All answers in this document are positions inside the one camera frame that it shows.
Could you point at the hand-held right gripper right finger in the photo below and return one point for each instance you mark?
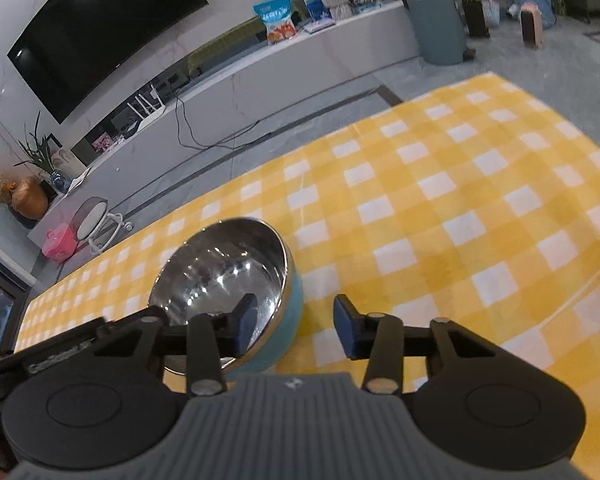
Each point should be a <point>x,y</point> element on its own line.
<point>343,325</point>

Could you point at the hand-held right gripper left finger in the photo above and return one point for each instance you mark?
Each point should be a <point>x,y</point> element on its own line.
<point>247,321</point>

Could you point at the blue steel bowl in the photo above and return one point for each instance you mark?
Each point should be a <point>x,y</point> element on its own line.
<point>220,270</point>

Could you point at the pink plastic basket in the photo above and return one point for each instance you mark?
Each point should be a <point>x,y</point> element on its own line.
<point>60,245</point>

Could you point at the grey white stool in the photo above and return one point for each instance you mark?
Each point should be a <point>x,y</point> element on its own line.
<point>90,217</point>

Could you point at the yellow checked tablecloth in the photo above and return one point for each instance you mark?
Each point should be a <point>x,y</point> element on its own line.
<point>430,200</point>

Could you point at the copper vase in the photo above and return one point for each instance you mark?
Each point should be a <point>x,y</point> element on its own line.
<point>30,201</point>

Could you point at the green plant in blue vase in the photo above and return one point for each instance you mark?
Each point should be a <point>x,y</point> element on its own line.
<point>59,180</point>

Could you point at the white ceramic jug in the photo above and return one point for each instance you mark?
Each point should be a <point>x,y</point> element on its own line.
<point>66,162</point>

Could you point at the pink photo card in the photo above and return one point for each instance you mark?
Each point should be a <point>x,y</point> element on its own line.
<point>102,142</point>

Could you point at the white router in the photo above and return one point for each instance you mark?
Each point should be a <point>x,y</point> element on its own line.
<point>147,112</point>

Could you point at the white marble television console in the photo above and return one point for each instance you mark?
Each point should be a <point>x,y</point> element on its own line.
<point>280,65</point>

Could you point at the flat white book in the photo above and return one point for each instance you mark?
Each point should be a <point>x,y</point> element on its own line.
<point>319,25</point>

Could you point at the blue snack bag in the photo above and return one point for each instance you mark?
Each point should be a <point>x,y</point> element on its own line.
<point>277,20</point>

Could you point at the grey-blue trash bin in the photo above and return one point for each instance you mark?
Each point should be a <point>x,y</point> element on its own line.
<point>436,25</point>

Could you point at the grey wrapped bouquet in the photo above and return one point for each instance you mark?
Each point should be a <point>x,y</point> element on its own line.
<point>341,6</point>

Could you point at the black curved television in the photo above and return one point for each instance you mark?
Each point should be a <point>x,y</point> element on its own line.
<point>105,30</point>

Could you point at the woven basket bag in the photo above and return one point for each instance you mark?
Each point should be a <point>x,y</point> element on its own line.
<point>490,10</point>

